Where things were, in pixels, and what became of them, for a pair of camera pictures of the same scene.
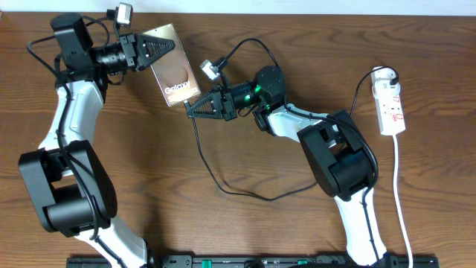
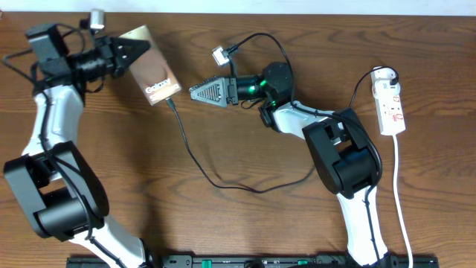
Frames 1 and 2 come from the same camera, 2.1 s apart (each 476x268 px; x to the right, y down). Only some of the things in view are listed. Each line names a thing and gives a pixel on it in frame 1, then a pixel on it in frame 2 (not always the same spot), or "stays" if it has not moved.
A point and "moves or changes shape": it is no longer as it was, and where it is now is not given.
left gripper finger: x=150 y=49 -> x=126 y=51
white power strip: x=388 y=103 stays
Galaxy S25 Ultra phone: x=172 y=72 moves or changes shape
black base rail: x=256 y=261 stays
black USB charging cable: x=395 y=81 -> x=282 y=182
